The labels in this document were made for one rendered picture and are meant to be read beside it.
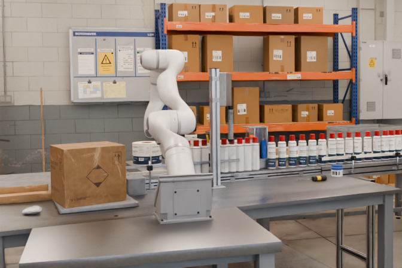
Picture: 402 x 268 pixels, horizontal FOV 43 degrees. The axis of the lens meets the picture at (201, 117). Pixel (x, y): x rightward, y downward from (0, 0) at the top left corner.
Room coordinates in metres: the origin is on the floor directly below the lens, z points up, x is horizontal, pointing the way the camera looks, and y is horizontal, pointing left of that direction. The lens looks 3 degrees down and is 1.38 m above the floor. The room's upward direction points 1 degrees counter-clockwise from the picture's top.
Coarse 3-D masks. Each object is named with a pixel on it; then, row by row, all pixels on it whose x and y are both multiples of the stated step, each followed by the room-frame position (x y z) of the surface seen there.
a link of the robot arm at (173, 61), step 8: (160, 56) 2.59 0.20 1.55; (168, 56) 2.60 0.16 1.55; (176, 56) 2.61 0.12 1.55; (160, 64) 2.60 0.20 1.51; (168, 64) 2.60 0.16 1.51; (176, 64) 2.58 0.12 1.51; (168, 72) 2.53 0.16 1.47; (176, 72) 2.58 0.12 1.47; (160, 80) 2.51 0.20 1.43; (168, 80) 2.50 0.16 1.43; (160, 88) 2.49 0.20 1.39; (168, 88) 2.48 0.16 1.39; (176, 88) 2.51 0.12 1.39; (160, 96) 2.49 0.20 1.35; (168, 96) 2.46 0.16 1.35; (176, 96) 2.45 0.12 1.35; (168, 104) 2.48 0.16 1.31; (176, 104) 2.45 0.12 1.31; (184, 104) 2.43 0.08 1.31; (184, 112) 2.39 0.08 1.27; (192, 112) 2.41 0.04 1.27; (184, 120) 2.37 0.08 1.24; (192, 120) 2.39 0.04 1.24; (184, 128) 2.38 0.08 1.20; (192, 128) 2.40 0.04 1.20
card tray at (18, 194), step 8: (0, 192) 2.71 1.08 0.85; (8, 192) 2.73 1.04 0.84; (16, 192) 2.74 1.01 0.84; (24, 192) 2.76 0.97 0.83; (32, 192) 2.76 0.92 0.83; (40, 192) 2.75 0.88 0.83; (48, 192) 2.75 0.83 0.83; (0, 200) 2.47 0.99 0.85; (8, 200) 2.49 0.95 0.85; (16, 200) 2.50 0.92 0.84; (24, 200) 2.51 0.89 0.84; (32, 200) 2.53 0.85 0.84; (40, 200) 2.54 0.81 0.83
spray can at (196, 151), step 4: (196, 140) 2.98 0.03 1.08; (196, 144) 2.97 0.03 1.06; (192, 148) 2.97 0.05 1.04; (196, 148) 2.96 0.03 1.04; (192, 152) 2.98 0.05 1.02; (196, 152) 2.96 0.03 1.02; (200, 152) 2.98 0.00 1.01; (192, 156) 2.98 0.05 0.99; (196, 156) 2.96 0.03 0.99; (200, 156) 2.98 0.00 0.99; (196, 160) 2.96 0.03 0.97; (200, 160) 2.98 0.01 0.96; (200, 164) 2.98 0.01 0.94; (196, 168) 2.96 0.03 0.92; (200, 168) 2.98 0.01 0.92; (196, 172) 2.96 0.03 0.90; (200, 172) 2.98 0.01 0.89
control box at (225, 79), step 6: (222, 72) 2.87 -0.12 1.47; (222, 78) 2.87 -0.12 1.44; (228, 78) 2.92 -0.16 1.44; (222, 84) 2.87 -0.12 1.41; (228, 84) 2.92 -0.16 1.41; (222, 90) 2.87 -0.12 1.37; (228, 90) 2.92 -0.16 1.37; (222, 96) 2.87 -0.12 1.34; (228, 96) 2.91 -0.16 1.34; (222, 102) 2.87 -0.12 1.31; (228, 102) 2.91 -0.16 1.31
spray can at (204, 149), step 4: (204, 140) 2.99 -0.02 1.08; (204, 144) 2.99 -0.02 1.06; (200, 148) 2.99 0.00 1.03; (204, 148) 2.98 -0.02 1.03; (208, 148) 3.00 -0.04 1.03; (204, 152) 2.98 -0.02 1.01; (208, 152) 3.00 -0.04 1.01; (204, 156) 2.98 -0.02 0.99; (208, 156) 3.00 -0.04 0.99; (204, 160) 2.98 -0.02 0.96; (208, 160) 3.00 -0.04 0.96; (204, 164) 2.98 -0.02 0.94; (208, 164) 3.00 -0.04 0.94; (204, 168) 2.98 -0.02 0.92; (208, 168) 3.00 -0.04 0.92; (204, 172) 2.98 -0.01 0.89; (208, 172) 2.99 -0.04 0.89
